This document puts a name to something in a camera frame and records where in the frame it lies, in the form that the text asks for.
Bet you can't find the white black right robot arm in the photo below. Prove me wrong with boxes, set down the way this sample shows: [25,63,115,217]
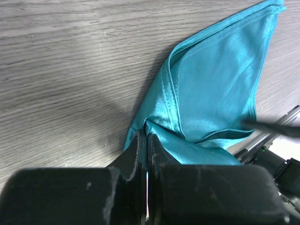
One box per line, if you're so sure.
[239,119,300,225]

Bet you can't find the teal satin napkin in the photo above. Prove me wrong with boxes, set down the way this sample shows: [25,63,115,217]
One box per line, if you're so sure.
[124,0,285,165]

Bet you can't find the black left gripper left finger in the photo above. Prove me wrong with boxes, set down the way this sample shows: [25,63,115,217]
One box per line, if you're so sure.
[0,132,147,225]

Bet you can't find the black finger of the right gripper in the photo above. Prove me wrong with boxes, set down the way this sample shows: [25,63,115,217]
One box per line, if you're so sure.
[241,120,300,137]

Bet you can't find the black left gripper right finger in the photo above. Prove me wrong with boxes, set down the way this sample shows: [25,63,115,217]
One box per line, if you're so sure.
[147,134,290,225]

